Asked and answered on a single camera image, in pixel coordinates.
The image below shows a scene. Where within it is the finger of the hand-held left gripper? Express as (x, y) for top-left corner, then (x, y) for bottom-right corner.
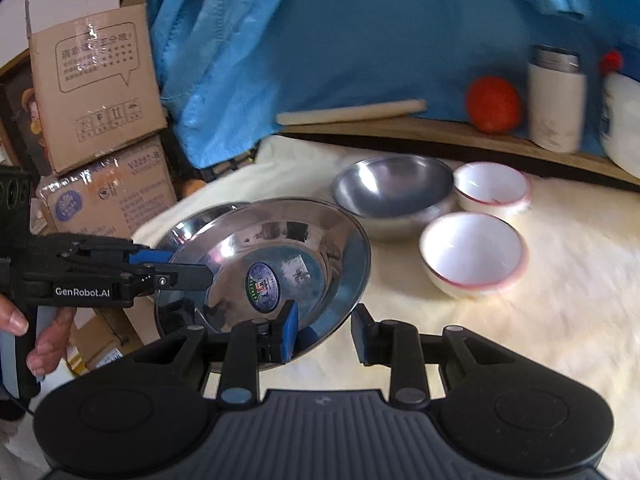
(120, 242), (175, 267)
(120, 261), (214, 295)

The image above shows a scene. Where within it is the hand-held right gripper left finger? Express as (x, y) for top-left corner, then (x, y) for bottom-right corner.
(132, 300), (301, 406)

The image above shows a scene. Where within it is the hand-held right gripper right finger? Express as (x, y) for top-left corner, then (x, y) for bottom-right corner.
(350, 302), (522, 406)

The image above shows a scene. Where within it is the plain steel plate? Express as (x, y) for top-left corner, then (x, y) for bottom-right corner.
(152, 202), (252, 261)

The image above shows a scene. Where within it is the steel plate with round sticker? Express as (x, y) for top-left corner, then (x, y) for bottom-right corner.
(154, 199), (372, 372)

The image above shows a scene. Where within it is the white bowl with red rim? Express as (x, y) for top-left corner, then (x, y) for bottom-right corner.
(453, 161), (532, 221)
(419, 211), (530, 302)

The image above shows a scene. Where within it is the large steel bowl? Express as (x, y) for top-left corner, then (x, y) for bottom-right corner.
(331, 155), (457, 241)

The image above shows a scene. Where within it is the person's left hand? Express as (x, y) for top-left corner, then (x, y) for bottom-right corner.
(0, 291), (77, 377)

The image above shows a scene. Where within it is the plastic wrapped cardboard box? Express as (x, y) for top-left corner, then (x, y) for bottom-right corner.
(36, 134), (179, 242)

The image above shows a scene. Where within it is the small cardboard box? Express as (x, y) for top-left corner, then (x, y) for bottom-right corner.
(66, 302), (162, 377)

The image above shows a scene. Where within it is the dark plastic crate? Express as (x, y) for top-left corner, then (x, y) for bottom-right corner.
(200, 142), (262, 182)

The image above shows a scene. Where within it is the dark printed picture box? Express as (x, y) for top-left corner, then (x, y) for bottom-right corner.
(0, 66), (53, 173)

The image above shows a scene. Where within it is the brown cardboard box with print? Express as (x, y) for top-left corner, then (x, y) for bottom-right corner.
(24, 0), (169, 177)

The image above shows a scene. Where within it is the cream table cloth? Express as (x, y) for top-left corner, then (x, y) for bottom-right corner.
(131, 135), (640, 480)

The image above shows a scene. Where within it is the wooden shelf board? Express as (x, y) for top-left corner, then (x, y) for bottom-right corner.
(277, 115), (640, 187)

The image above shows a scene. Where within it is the cream rolling pin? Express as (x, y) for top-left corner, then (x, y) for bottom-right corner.
(276, 99), (428, 127)

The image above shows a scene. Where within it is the orange round fruit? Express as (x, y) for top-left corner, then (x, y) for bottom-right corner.
(465, 76), (524, 135)

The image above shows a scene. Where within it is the blue cloth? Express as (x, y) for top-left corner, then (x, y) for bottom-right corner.
(147, 0), (640, 170)

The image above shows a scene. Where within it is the white thermos with steel top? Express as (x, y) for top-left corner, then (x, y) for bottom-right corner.
(527, 45), (588, 155)

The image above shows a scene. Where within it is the white jug with red cap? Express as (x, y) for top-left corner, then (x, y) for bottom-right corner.
(599, 50), (640, 177)

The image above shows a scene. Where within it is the black cable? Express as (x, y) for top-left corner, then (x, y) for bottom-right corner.
(0, 382), (37, 416)

